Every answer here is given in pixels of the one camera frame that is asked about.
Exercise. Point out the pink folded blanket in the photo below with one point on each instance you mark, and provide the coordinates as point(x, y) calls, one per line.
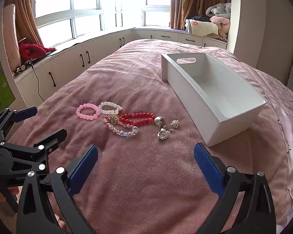
point(222, 25)

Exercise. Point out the pink padded board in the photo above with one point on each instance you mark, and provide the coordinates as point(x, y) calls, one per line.
point(11, 36)

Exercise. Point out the white plastic storage box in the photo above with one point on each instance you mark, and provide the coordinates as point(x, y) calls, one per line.
point(185, 82)

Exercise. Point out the grey fleece blanket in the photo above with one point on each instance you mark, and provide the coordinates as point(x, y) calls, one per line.
point(219, 9)

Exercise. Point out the small black device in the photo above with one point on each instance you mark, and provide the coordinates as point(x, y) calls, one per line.
point(23, 67)

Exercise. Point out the white-framed bay window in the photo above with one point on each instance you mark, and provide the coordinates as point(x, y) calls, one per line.
point(58, 2)

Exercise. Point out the dark clothes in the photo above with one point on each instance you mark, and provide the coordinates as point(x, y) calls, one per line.
point(201, 18)

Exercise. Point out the white window seat cabinet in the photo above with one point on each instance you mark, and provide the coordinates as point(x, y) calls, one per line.
point(68, 61)

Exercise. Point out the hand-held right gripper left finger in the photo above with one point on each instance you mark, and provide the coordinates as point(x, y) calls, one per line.
point(85, 168)

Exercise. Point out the green box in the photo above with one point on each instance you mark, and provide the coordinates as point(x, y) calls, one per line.
point(1, 92)

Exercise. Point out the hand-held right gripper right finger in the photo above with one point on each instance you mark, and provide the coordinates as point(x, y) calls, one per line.
point(207, 170)

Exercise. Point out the pink fleece bed blanket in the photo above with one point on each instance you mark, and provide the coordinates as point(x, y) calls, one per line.
point(136, 175)

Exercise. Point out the floral bed sheet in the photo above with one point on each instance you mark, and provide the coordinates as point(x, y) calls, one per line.
point(283, 126)

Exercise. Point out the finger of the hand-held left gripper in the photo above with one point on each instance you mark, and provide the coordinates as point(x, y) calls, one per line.
point(26, 112)
point(52, 137)

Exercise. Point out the red knitted cloth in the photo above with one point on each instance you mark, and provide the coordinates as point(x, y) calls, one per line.
point(33, 50)

